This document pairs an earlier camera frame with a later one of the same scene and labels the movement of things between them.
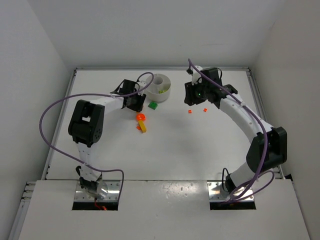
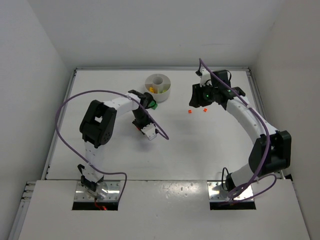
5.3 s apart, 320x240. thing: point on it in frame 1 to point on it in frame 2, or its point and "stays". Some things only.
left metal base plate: [113, 193] stays
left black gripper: [136, 103] to [138, 124]
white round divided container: [159, 89] stays
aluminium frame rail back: [152, 68] stays
